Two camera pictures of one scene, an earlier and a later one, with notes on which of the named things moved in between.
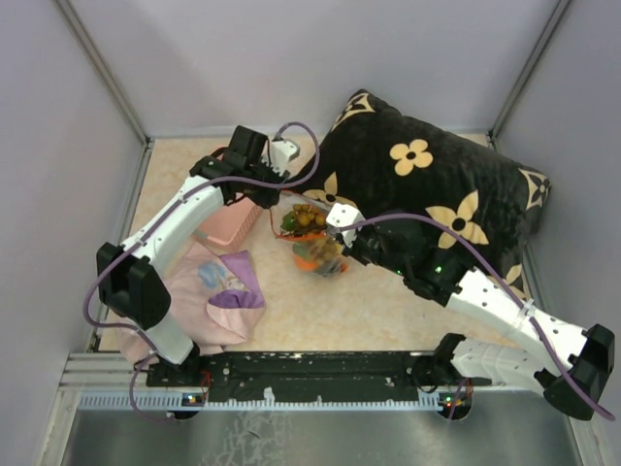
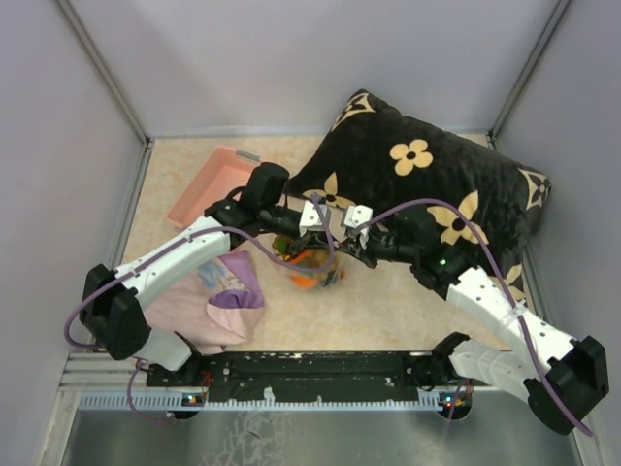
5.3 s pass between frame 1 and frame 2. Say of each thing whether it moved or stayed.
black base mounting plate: stayed
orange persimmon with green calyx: moved
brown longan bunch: moved
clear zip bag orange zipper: moved
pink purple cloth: stayed
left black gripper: moved
